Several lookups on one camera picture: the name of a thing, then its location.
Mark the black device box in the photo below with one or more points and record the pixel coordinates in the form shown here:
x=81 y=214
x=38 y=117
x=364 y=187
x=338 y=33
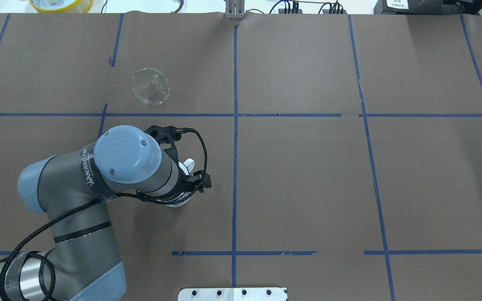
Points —
x=419 y=7

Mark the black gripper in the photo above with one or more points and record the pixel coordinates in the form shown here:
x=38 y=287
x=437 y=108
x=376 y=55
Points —
x=181 y=197

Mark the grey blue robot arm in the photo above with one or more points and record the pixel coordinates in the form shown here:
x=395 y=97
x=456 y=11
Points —
x=75 y=257

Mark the white enamel mug blue rim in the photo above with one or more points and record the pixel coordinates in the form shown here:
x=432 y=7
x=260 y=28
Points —
x=185 y=168

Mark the yellow tape roll with plate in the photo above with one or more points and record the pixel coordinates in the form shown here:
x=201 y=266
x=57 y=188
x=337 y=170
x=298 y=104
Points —
x=61 y=6

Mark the aluminium frame post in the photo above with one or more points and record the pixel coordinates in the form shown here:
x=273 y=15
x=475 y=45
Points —
x=235 y=9

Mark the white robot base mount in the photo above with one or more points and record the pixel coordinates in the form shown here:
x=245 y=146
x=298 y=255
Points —
x=234 y=294

